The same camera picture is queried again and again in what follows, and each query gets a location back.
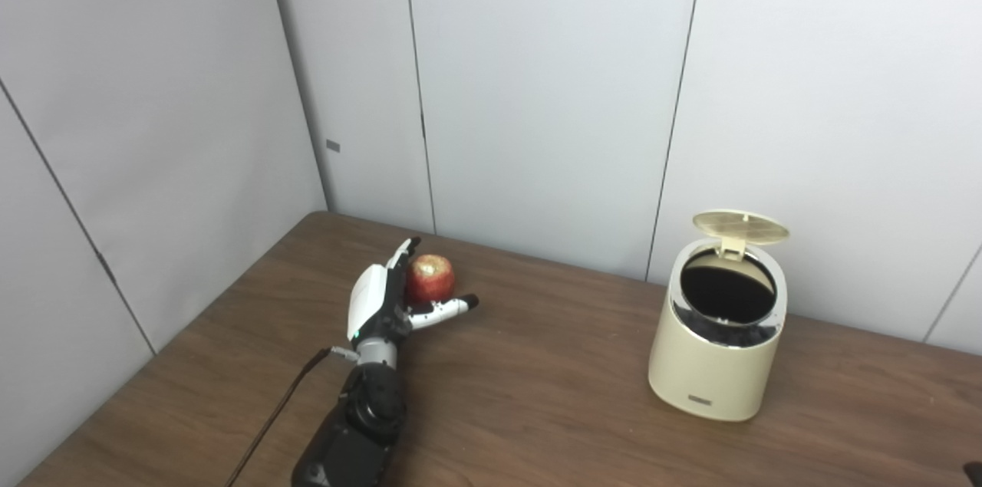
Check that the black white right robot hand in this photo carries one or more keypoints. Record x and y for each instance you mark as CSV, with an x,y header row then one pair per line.
x,y
974,472

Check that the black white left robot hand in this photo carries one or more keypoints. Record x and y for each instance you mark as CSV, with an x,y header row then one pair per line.
x,y
368,299

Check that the red apple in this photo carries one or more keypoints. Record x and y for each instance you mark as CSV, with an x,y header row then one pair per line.
x,y
431,280

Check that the cream-colored round bin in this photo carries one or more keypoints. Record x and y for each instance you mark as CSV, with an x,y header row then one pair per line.
x,y
710,372

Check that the cream round bin lid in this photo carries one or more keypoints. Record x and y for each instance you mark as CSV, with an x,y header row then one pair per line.
x,y
740,226

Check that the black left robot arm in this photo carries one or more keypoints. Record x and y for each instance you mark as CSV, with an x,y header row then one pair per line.
x,y
360,426

